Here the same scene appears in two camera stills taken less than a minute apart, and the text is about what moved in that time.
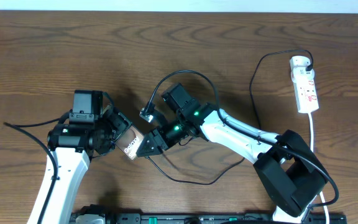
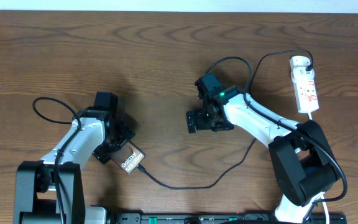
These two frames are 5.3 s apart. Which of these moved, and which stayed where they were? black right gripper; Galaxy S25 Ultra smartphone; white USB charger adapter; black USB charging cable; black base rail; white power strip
Moved: black right gripper; black USB charging cable; Galaxy S25 Ultra smartphone
Stayed: white power strip; white USB charger adapter; black base rail
